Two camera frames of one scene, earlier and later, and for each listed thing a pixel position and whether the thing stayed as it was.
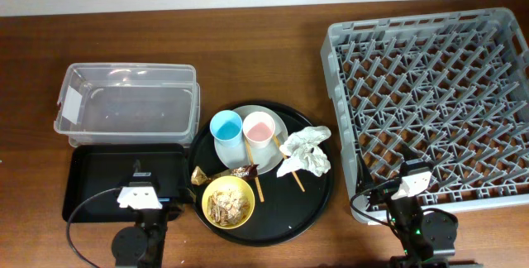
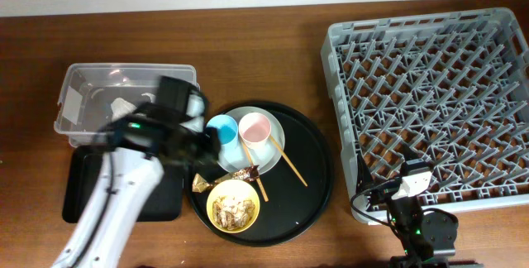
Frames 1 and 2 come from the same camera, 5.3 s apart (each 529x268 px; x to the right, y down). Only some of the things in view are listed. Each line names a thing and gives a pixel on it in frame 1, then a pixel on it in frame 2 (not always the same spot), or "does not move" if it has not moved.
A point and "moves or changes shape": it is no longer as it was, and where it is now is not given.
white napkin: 302,146 to 120,107
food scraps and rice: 227,209 moves or changes shape
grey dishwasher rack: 449,88 does not move
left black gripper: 136,167 to 210,148
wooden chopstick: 295,176 moves or changes shape
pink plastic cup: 259,128 does not move
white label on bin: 72,105 does not move
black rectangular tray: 97,174 does not move
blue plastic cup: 226,127 moves or changes shape
